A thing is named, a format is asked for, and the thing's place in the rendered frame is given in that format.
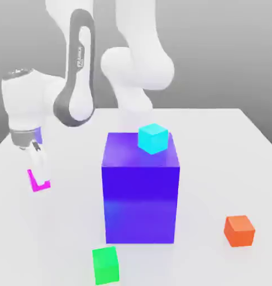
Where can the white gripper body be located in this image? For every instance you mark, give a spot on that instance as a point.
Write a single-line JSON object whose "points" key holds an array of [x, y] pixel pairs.
{"points": [[38, 165]]}

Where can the small magenta cube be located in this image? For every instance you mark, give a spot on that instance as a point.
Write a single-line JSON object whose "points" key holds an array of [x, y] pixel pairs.
{"points": [[38, 187]]}

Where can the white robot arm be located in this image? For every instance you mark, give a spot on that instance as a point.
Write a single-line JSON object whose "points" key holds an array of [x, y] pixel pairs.
{"points": [[135, 55]]}

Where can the small cyan cube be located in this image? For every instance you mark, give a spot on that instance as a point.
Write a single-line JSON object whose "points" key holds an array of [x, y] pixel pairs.
{"points": [[152, 138]]}

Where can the small green cube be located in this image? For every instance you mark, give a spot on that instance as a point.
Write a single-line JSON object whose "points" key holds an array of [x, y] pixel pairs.
{"points": [[105, 266]]}

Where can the small orange cube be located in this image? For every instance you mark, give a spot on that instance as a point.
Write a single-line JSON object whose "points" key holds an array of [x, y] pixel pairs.
{"points": [[239, 231]]}

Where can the large blue box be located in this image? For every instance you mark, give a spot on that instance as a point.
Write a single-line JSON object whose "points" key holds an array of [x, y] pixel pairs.
{"points": [[140, 201]]}

